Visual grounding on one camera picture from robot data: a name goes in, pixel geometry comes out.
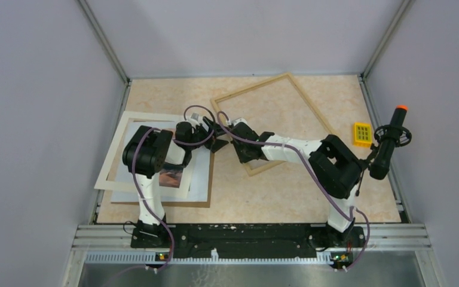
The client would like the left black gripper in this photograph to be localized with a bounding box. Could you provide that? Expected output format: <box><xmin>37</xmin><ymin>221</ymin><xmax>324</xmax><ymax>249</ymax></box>
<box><xmin>188</xmin><ymin>117</ymin><xmax>229</xmax><ymax>153</ymax></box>

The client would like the sunset landscape photo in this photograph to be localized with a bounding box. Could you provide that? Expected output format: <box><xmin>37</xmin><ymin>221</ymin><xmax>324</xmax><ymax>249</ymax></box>
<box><xmin>159</xmin><ymin>163</ymin><xmax>183</xmax><ymax>188</ymax></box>

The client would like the light wooden picture frame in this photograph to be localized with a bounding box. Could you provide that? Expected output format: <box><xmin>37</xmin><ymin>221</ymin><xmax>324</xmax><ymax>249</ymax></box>
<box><xmin>209</xmin><ymin>72</ymin><xmax>338</xmax><ymax>178</ymax></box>

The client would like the brown backing board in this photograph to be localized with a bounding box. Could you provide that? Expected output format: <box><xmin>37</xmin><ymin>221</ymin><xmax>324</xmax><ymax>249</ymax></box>
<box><xmin>112</xmin><ymin>152</ymin><xmax>216</xmax><ymax>209</ymax></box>

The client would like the cream mat board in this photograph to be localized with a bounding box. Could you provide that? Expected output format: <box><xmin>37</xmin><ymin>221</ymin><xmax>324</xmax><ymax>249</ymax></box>
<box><xmin>94</xmin><ymin>111</ymin><xmax>197</xmax><ymax>203</ymax></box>

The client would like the white paper sheet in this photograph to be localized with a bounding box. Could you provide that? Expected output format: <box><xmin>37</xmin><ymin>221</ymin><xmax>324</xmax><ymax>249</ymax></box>
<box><xmin>111</xmin><ymin>121</ymin><xmax>211</xmax><ymax>203</ymax></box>

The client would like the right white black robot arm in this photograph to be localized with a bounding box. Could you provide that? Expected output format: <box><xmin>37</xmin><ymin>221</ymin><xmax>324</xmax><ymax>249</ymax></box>
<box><xmin>224</xmin><ymin>120</ymin><xmax>369</xmax><ymax>246</ymax></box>

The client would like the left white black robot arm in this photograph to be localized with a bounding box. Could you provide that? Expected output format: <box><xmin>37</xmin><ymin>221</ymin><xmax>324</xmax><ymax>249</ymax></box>
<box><xmin>122</xmin><ymin>114</ymin><xmax>229</xmax><ymax>247</ymax></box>

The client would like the yellow grid block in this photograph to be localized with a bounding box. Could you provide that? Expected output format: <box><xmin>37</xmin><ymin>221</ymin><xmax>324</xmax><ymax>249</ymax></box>
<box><xmin>353</xmin><ymin>122</ymin><xmax>373</xmax><ymax>148</ymax></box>

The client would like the black mini tripod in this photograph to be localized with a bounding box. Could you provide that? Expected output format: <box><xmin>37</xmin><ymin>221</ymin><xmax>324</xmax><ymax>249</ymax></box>
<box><xmin>355</xmin><ymin>143</ymin><xmax>378</xmax><ymax>197</ymax></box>

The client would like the black microphone orange tip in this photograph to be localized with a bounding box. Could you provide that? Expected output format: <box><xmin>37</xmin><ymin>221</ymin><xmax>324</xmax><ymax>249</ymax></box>
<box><xmin>369</xmin><ymin>105</ymin><xmax>412</xmax><ymax>180</ymax></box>

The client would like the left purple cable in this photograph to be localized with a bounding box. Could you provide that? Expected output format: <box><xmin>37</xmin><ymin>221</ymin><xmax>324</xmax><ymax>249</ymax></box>
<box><xmin>131</xmin><ymin>105</ymin><xmax>217</xmax><ymax>273</ymax></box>

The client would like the purple cable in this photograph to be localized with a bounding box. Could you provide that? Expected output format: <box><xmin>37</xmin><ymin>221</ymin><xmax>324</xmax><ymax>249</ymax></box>
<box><xmin>216</xmin><ymin>111</ymin><xmax>371</xmax><ymax>273</ymax></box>
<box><xmin>131</xmin><ymin>105</ymin><xmax>217</xmax><ymax>273</ymax></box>

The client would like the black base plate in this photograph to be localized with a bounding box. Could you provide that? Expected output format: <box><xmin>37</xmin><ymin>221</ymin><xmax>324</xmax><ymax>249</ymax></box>
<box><xmin>130</xmin><ymin>224</ymin><xmax>365</xmax><ymax>259</ymax></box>

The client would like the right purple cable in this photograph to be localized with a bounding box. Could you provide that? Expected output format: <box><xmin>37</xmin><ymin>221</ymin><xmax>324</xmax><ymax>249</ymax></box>
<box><xmin>216</xmin><ymin>111</ymin><xmax>371</xmax><ymax>273</ymax></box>

